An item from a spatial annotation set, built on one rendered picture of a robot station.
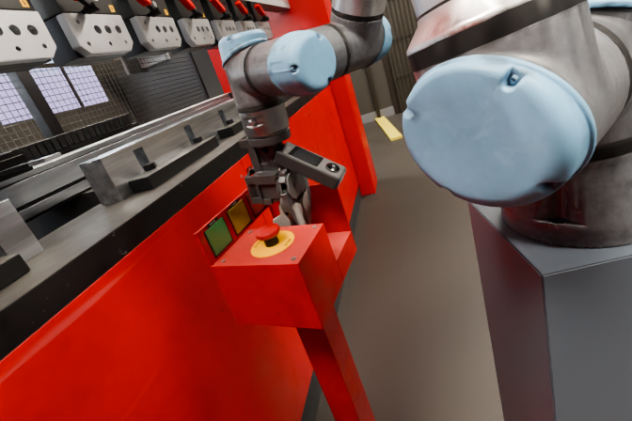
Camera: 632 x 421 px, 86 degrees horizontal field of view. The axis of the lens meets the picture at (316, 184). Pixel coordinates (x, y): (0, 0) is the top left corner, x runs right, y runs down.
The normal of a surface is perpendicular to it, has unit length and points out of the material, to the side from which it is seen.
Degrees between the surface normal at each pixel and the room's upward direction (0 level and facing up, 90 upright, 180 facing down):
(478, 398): 0
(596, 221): 73
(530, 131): 97
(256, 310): 90
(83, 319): 90
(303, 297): 90
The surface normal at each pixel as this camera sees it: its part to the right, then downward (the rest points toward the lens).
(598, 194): -0.37, 0.14
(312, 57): 0.64, 0.16
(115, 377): 0.93, -0.19
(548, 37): 0.03, 0.22
